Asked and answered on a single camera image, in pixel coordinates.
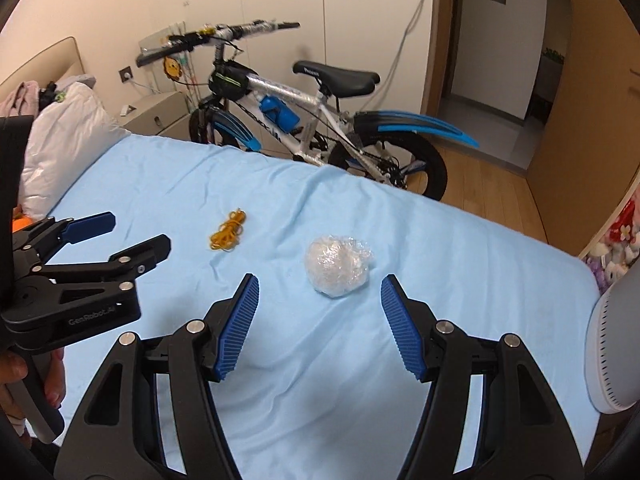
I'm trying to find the blue water bottle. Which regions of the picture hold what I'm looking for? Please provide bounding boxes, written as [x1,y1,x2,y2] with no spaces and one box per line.
[258,95,301,134]

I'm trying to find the white fan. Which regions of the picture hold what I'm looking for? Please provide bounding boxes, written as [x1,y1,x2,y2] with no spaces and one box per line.
[585,264,640,415]

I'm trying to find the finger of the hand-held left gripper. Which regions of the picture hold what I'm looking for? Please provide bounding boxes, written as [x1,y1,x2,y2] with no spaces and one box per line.
[36,233,172,287]
[14,212,117,267]

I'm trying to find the orange object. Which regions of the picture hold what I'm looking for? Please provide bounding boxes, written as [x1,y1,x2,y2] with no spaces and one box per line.
[12,205,37,232]

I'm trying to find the ball of clear plastic wrap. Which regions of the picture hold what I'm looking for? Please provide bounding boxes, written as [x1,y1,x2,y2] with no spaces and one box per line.
[304,234,374,301]

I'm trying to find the white pillow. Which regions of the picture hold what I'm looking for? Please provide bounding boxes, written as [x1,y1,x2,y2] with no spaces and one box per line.
[20,81,132,222]

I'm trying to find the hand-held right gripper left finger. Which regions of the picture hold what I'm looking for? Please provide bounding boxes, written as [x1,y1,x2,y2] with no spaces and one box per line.
[54,274,261,480]

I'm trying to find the person's left hand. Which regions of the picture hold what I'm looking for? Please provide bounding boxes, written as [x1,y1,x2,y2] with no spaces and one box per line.
[0,348,67,440]

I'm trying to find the beige nightstand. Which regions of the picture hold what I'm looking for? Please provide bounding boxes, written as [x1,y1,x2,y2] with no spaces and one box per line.
[121,91,195,141]

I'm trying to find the pile of plush toys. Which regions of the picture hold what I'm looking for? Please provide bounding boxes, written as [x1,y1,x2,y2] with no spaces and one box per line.
[581,195,640,297]

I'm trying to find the pink cloth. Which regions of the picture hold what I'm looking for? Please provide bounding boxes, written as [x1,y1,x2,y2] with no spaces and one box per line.
[0,80,41,119]

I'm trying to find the black bicycle frame bag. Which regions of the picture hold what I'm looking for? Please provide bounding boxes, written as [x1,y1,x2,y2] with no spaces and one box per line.
[207,61,251,99]

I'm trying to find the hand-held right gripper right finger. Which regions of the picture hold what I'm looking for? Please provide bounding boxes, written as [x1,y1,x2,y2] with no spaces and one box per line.
[380,274,586,480]

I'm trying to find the bundle of yellow rubber bands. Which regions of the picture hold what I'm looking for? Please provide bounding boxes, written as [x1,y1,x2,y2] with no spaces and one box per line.
[207,208,247,252]

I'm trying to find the wooden door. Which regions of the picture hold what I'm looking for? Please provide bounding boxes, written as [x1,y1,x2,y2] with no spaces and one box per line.
[525,0,640,261]

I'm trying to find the white and blue bicycle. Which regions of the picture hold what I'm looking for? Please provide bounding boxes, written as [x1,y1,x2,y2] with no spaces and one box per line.
[136,19,479,202]

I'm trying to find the blue bed sheet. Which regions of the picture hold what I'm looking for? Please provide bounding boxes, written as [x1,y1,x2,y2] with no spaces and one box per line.
[44,132,602,480]

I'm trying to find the beige headboard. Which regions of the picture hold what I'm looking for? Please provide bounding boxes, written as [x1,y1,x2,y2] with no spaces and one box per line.
[0,36,87,107]

